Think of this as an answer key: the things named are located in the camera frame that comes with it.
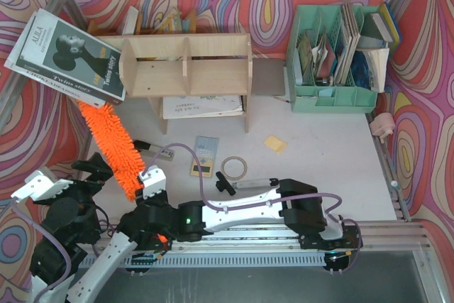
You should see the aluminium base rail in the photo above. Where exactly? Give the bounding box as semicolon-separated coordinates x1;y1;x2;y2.
118;220;430;272

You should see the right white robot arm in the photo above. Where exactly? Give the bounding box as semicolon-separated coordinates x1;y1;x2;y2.
116;179;362;250

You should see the yellow sticky note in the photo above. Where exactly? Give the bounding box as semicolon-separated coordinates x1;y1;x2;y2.
263;136;287;154

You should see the green desk organizer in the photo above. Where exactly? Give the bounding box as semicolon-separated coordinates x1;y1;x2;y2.
286;4;377;114

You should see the clear tube black cap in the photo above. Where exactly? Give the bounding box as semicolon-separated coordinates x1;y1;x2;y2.
231;178;279;189

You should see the white notebook under shelf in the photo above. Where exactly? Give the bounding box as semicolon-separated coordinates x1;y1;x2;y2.
162;95;244;119

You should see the grey hardcover book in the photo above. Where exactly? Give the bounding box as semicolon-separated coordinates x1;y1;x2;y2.
358;13;393;48

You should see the black plastic clip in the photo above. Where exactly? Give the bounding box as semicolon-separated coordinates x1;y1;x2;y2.
216;171;236;196

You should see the white book under Twins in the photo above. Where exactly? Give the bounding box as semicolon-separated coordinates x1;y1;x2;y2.
4;11;106;108

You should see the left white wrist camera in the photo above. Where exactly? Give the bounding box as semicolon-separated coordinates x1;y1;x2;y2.
11;170;74;203

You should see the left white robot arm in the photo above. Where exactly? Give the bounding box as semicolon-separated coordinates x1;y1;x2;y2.
26;153;137;302

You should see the brown board behind shelf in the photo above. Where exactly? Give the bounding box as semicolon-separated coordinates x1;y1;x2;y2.
251;58;285;96

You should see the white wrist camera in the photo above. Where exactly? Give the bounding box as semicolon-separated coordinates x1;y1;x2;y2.
138;165;166;199
11;170;74;203

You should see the black Twins story book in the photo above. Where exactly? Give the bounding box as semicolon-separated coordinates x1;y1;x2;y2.
16;11;126;104

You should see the tape roll ring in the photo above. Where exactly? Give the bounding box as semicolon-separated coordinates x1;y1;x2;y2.
220;155;248;180

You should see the orange microfiber duster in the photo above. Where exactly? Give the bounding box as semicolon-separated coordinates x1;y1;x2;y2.
77;100;170;243

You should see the pink wall hook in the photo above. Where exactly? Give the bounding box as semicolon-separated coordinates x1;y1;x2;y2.
370;112;395;143

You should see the grey black stapler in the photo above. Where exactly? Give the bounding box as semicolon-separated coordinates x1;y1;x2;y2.
133;139;176;162

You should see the wooden bookshelf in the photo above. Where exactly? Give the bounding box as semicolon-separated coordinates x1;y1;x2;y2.
100;33;253;133

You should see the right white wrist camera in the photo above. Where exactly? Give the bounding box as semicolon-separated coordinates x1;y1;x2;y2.
138;165;166;199

